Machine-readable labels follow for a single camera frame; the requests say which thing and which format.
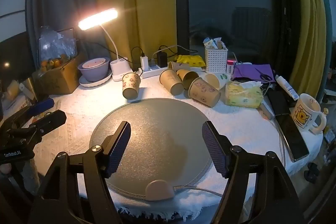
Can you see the pale round plate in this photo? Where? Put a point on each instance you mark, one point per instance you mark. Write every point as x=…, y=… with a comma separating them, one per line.
x=101, y=81

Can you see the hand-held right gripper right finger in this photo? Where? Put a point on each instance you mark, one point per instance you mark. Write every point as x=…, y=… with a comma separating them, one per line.
x=214, y=152

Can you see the purple bowl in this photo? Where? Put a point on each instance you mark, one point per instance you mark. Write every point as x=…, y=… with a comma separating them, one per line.
x=93, y=72

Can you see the purple cloth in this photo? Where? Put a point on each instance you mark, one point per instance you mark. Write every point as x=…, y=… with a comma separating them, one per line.
x=246, y=72

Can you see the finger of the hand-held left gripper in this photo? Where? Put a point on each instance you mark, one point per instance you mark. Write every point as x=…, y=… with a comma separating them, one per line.
x=52, y=119
x=43, y=105

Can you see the small orange fruits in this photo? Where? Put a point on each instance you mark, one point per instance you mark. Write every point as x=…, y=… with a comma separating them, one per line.
x=51, y=62

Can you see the white charger plug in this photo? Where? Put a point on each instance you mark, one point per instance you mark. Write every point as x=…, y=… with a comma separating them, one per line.
x=144, y=62

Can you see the white desk lamp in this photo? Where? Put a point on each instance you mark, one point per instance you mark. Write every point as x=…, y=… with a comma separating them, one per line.
x=119, y=69

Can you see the white power strip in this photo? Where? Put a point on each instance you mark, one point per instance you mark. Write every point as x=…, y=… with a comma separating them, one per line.
x=155, y=72

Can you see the small white bottle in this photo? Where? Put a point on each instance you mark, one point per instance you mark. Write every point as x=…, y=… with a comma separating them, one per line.
x=230, y=67

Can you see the black scissors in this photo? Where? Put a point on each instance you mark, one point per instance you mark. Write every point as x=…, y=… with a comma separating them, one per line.
x=264, y=76

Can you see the pink semicircular plug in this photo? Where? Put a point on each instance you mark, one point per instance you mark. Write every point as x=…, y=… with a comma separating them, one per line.
x=158, y=190

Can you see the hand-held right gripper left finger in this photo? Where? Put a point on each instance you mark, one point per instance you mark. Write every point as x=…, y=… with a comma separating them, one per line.
x=119, y=152

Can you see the yellow tissue pack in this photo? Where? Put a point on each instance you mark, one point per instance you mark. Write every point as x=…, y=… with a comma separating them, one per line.
x=242, y=95

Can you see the small sachets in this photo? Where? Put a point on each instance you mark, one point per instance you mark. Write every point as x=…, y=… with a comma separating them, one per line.
x=214, y=43

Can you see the white woven plastic basket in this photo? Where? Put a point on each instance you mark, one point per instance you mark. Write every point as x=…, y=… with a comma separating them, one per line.
x=215, y=60

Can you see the round grey turntable mat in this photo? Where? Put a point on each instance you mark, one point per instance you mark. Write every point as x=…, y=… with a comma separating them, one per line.
x=157, y=124

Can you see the silver-edged smartphone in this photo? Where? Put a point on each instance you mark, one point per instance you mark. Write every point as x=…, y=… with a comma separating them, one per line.
x=292, y=136

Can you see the black flat case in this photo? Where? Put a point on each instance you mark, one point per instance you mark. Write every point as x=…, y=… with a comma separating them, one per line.
x=277, y=103

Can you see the yellow printed pouch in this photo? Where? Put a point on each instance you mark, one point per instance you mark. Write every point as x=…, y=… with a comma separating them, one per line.
x=190, y=60

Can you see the yellow curtain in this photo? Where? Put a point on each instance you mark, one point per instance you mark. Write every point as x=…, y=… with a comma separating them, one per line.
x=307, y=30
x=147, y=3

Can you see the cardboard box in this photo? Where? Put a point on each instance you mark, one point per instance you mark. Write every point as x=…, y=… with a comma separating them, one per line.
x=59, y=79

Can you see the black charger plug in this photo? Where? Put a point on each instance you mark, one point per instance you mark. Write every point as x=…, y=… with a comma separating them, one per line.
x=162, y=58

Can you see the white green-printed paper cup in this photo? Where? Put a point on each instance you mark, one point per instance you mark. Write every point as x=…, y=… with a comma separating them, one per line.
x=219, y=79

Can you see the brown printed paper cup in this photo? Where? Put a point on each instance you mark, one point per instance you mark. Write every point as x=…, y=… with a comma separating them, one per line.
x=171, y=81
x=130, y=85
x=187, y=76
x=203, y=91
x=178, y=66

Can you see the person's left hand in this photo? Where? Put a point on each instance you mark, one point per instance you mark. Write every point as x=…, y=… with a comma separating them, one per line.
x=4, y=168

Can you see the cream bear-print mug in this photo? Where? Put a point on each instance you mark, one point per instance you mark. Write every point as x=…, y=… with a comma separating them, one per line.
x=307, y=114

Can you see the clear plastic bag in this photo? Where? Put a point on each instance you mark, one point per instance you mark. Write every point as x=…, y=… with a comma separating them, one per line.
x=55, y=41

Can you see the white tube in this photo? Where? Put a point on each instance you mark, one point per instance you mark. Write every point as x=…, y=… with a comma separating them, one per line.
x=286, y=87

